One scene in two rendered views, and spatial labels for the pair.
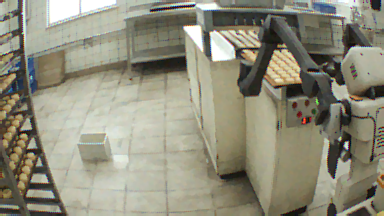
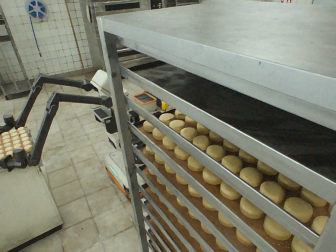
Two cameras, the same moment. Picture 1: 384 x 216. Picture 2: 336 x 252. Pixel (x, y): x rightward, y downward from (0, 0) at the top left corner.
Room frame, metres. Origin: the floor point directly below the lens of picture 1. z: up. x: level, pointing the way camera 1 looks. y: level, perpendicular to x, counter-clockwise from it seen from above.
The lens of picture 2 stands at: (1.40, 1.33, 1.90)
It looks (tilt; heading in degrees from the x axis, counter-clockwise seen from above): 33 degrees down; 242
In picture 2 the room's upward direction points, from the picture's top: 3 degrees counter-clockwise
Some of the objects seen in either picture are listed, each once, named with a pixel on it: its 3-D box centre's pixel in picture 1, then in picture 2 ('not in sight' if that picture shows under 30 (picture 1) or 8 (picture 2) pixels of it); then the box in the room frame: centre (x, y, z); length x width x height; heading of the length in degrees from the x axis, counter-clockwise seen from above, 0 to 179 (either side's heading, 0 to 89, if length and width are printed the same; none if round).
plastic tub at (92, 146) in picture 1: (93, 146); not in sight; (2.86, 0.86, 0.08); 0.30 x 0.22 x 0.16; 89
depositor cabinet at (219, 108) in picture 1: (245, 88); not in sight; (2.96, -0.41, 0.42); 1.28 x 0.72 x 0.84; 6
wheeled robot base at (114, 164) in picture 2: not in sight; (142, 164); (0.73, -0.66, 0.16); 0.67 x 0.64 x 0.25; 7
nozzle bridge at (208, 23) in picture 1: (255, 28); not in sight; (2.49, -0.46, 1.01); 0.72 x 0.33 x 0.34; 96
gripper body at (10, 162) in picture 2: not in sight; (12, 163); (1.74, -0.27, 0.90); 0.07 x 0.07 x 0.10; 51
